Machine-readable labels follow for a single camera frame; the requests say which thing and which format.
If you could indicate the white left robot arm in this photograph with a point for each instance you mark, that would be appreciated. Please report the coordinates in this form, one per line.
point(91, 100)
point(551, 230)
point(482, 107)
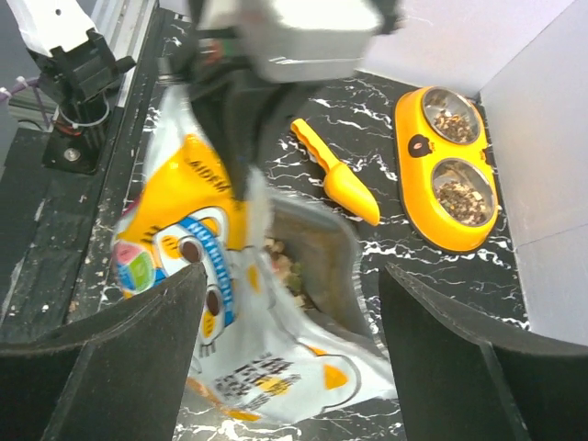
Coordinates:
point(244, 82)

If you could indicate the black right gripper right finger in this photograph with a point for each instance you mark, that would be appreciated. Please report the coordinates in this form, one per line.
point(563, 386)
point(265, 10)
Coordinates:
point(462, 375)

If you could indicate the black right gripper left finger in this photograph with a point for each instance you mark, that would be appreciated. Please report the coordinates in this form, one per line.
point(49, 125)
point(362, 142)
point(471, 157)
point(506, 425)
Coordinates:
point(119, 374)

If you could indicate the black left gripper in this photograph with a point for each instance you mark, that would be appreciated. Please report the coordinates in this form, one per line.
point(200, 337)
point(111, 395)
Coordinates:
point(241, 115)

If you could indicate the yellow plastic scoop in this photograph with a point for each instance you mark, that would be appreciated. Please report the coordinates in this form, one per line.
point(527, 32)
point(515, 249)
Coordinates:
point(340, 183)

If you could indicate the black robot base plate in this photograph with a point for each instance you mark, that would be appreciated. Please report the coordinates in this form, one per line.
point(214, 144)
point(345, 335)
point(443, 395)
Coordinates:
point(56, 227)

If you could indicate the cat food bag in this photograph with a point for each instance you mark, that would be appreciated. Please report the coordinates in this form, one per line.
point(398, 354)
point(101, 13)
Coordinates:
point(258, 355)

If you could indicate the yellow double pet bowl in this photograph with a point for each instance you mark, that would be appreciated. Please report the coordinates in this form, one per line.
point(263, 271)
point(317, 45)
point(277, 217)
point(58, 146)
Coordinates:
point(446, 182)

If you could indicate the aluminium frame rail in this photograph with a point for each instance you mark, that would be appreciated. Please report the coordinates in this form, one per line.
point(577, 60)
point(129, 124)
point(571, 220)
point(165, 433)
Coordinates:
point(128, 41)

